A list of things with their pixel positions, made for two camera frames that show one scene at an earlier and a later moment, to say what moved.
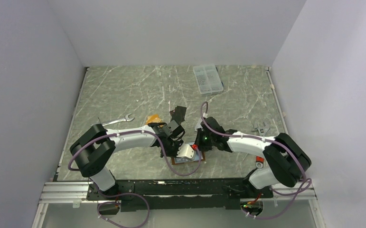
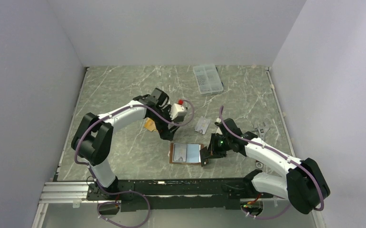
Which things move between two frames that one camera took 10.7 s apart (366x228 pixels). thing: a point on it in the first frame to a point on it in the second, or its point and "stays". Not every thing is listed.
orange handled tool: (259, 160) stays
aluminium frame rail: (64, 191) stays
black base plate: (159, 195) stays
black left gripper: (174, 154) to (164, 132)
